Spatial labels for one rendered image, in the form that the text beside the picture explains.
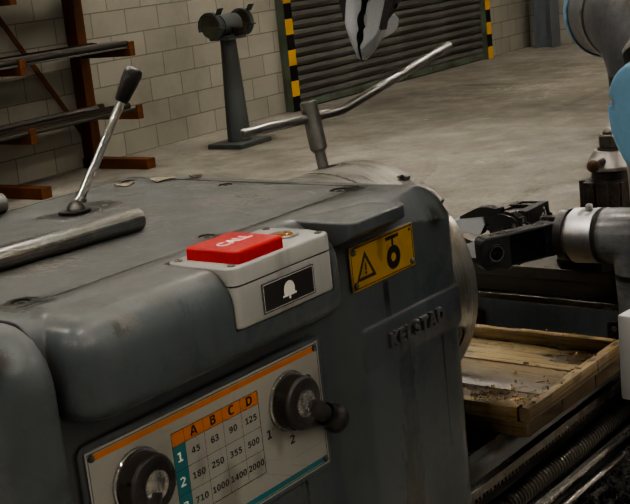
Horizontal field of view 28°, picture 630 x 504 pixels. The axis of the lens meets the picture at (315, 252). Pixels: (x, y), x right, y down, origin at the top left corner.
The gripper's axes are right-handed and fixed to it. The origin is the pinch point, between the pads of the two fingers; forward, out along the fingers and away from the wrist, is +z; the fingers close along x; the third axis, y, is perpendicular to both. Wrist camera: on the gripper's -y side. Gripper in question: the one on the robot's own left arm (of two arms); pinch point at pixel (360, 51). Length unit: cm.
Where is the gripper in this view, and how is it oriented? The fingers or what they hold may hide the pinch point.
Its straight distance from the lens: 169.9
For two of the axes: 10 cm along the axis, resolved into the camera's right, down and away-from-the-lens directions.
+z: -1.1, 9.2, 3.9
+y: 6.1, -2.5, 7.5
